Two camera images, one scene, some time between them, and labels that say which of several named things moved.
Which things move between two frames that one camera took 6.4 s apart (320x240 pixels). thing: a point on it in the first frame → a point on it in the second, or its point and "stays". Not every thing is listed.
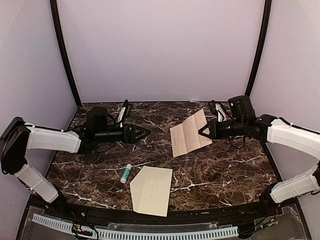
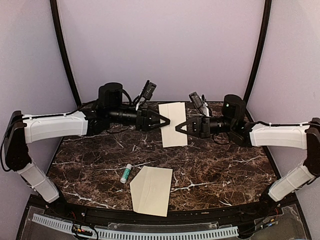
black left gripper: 129,136 → 145,125
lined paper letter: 185,137 → 176,113
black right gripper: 214,132 → 201,127
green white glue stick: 126,173 stays
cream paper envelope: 150,190 stays
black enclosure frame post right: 260,46 stays
